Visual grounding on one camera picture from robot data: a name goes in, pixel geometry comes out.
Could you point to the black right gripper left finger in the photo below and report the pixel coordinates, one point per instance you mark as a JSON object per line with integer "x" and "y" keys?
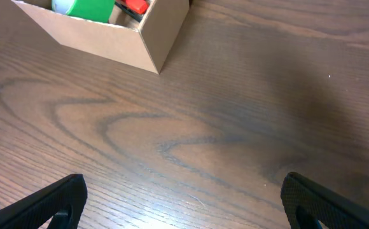
{"x": 60, "y": 203}

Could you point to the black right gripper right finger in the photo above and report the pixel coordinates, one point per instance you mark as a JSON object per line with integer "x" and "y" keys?
{"x": 310, "y": 205}

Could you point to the green tape roll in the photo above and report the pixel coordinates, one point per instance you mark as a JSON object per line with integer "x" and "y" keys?
{"x": 94, "y": 10}

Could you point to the red black stapler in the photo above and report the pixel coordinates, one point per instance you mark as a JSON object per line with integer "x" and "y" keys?
{"x": 134, "y": 8}

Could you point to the open cardboard box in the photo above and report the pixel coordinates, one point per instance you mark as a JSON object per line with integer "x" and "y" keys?
{"x": 144, "y": 44}

